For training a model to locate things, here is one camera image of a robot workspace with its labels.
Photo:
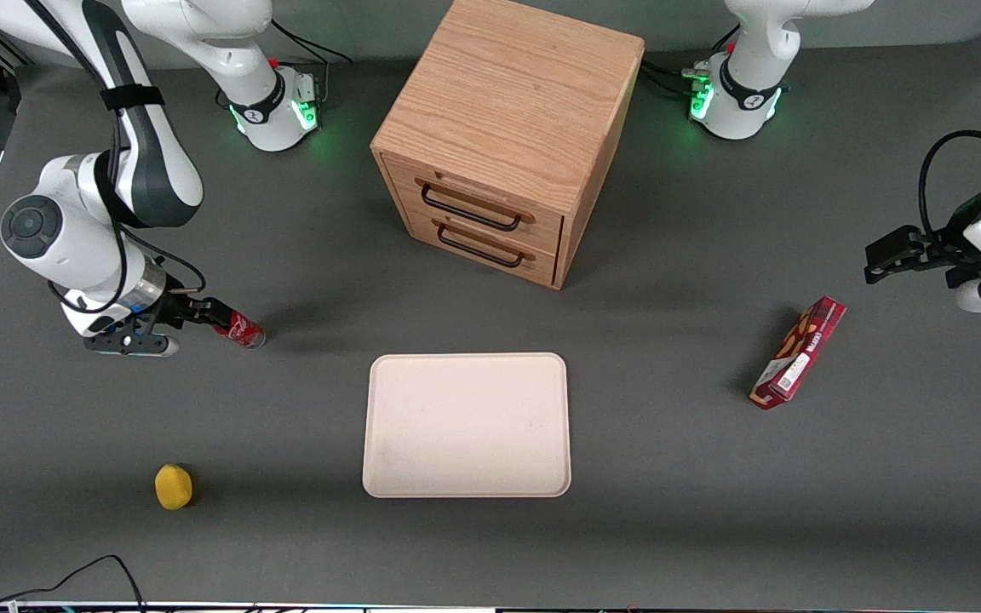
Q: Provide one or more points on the wooden drawer front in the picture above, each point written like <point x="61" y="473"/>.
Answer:
<point x="542" y="268"/>
<point x="542" y="230"/>

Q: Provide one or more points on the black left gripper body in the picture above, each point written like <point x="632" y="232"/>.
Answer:
<point x="949" y="252"/>

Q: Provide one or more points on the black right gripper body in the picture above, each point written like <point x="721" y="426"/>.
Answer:
<point x="177" y="309"/>

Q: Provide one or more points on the red snack box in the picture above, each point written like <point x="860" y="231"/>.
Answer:
<point x="797" y="353"/>

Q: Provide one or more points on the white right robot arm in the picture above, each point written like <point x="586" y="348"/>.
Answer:
<point x="73" y="238"/>

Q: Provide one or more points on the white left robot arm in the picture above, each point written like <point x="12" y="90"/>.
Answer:
<point x="750" y="51"/>

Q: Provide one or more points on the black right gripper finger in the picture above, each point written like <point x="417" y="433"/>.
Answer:
<point x="214" y="306"/>
<point x="208" y="325"/>

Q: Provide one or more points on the red coke bottle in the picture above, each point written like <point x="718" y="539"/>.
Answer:
<point x="245" y="330"/>

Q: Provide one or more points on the beige plastic tray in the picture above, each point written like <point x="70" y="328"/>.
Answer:
<point x="467" y="426"/>

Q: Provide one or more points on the yellow lemon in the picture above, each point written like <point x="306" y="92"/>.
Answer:
<point x="174" y="487"/>

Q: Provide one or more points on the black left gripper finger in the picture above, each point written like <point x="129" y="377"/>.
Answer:
<point x="882" y="272"/>
<point x="899" y="245"/>

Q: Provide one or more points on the wooden drawer cabinet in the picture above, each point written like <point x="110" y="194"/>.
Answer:
<point x="507" y="85"/>

